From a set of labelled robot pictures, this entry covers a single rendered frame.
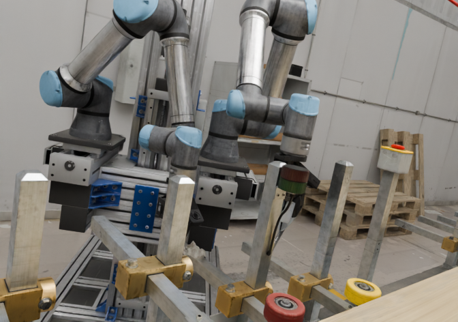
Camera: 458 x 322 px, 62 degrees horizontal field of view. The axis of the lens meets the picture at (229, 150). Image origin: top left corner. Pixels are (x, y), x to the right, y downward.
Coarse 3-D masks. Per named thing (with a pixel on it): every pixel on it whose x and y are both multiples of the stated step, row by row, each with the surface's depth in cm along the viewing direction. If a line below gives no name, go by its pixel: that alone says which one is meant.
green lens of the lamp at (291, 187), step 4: (280, 176) 83; (280, 180) 81; (284, 180) 80; (280, 184) 81; (284, 184) 80; (288, 184) 79; (292, 184) 79; (296, 184) 79; (300, 184) 79; (304, 184) 80; (280, 188) 81; (284, 188) 80; (288, 188) 79; (292, 188) 79; (296, 188) 79; (300, 188) 79; (304, 188) 80; (292, 192) 79; (296, 192) 79; (300, 192) 80; (304, 192) 80
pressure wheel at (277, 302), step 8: (272, 296) 78; (280, 296) 79; (288, 296) 79; (272, 304) 75; (280, 304) 76; (288, 304) 76; (296, 304) 77; (264, 312) 76; (272, 312) 74; (280, 312) 73; (288, 312) 73; (296, 312) 74; (304, 312) 75; (272, 320) 74; (280, 320) 73; (288, 320) 73; (296, 320) 73
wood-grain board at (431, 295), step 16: (448, 272) 111; (416, 288) 97; (432, 288) 98; (448, 288) 100; (368, 304) 84; (384, 304) 85; (400, 304) 86; (416, 304) 88; (432, 304) 89; (448, 304) 91; (336, 320) 75; (352, 320) 76; (368, 320) 77; (384, 320) 78; (400, 320) 79; (416, 320) 81; (432, 320) 82; (448, 320) 83
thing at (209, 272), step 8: (192, 264) 100; (200, 264) 97; (208, 264) 97; (200, 272) 97; (208, 272) 94; (216, 272) 94; (208, 280) 94; (216, 280) 92; (224, 280) 91; (232, 280) 91; (216, 288) 92; (248, 304) 83; (256, 304) 83; (248, 312) 83; (256, 312) 81; (256, 320) 81; (264, 320) 79
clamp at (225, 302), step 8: (224, 288) 85; (240, 288) 86; (248, 288) 87; (264, 288) 88; (272, 288) 91; (224, 296) 84; (232, 296) 82; (240, 296) 83; (248, 296) 85; (256, 296) 87; (264, 296) 89; (216, 304) 86; (224, 304) 84; (232, 304) 82; (240, 304) 84; (264, 304) 90; (224, 312) 84; (232, 312) 83; (240, 312) 85
